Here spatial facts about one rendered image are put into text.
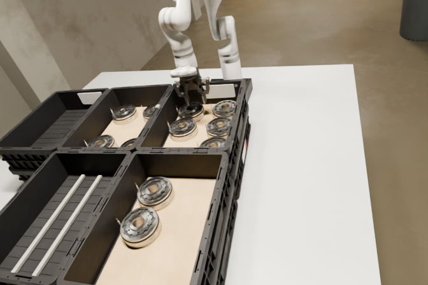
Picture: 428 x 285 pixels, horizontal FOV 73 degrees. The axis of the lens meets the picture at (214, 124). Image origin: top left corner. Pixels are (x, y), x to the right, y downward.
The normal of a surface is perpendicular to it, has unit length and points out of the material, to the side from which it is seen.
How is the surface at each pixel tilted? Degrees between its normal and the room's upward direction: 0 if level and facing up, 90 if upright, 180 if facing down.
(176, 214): 0
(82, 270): 90
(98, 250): 90
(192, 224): 0
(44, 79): 90
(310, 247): 0
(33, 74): 90
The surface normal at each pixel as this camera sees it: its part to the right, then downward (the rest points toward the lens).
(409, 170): -0.18, -0.78
